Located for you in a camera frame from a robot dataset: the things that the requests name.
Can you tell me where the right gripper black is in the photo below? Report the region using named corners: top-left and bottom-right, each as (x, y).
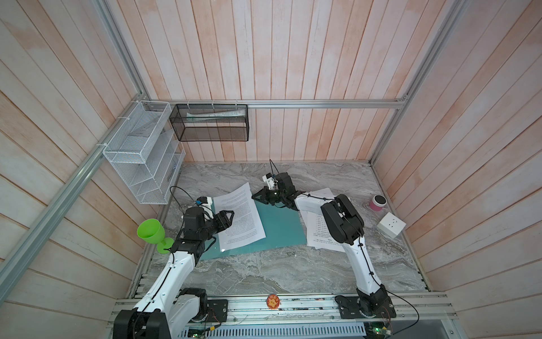
top-left (251, 186), bottom-right (286, 206)

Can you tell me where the printed paper sheet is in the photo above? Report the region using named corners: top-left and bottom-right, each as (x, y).
top-left (295, 188), bottom-right (344, 253)
top-left (213, 183), bottom-right (266, 252)

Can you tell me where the teal paper folder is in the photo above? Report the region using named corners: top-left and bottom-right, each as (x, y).
top-left (200, 202), bottom-right (306, 261)

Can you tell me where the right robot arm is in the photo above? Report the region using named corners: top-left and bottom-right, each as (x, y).
top-left (252, 172), bottom-right (396, 319)

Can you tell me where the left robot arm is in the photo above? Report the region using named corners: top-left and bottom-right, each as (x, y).
top-left (112, 206), bottom-right (235, 338)

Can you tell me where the green plastic goblet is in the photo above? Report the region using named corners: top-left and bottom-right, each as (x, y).
top-left (137, 219), bottom-right (174, 254)

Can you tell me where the red round sticker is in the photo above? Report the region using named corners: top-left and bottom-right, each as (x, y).
top-left (266, 294), bottom-right (281, 310)

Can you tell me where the pink cylindrical speaker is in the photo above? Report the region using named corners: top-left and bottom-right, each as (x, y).
top-left (369, 194), bottom-right (388, 212)

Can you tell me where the white power socket cube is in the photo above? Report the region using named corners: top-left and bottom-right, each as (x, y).
top-left (377, 212), bottom-right (406, 239)

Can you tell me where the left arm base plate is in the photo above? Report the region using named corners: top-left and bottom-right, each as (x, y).
top-left (200, 299), bottom-right (229, 323)

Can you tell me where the black mesh wall basket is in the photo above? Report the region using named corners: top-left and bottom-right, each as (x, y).
top-left (169, 103), bottom-right (250, 142)

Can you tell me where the white wire mesh shelf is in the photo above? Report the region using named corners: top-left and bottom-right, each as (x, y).
top-left (103, 101), bottom-right (186, 205)

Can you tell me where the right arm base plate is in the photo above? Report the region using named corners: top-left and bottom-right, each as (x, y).
top-left (335, 295), bottom-right (397, 319)

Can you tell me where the aluminium front rail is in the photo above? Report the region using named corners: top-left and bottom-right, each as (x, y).
top-left (107, 291), bottom-right (458, 329)

